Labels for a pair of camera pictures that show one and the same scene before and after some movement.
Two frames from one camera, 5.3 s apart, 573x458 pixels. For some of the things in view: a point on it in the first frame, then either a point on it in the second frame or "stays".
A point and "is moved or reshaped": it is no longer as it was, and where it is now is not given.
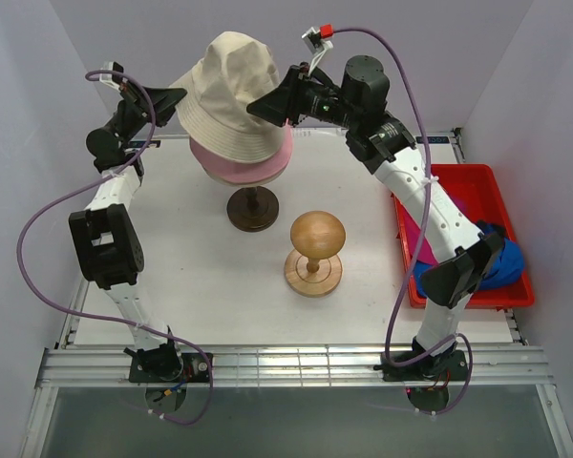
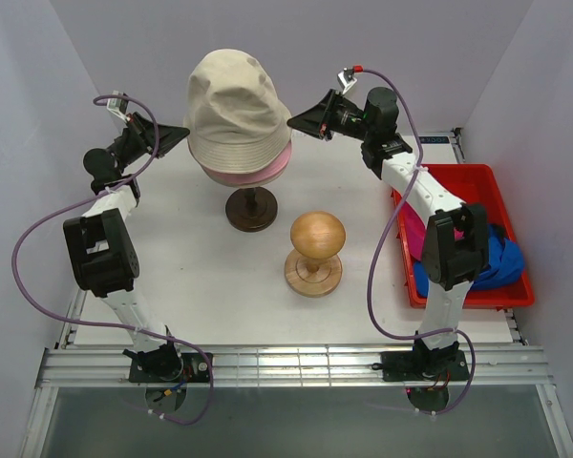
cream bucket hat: [236, 72] is moved or reshaped
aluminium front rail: [104, 366] stays
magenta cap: [426, 252] stays
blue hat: [505, 267] stays
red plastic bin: [477, 192] stays
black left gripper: [140, 98] -> [143, 135]
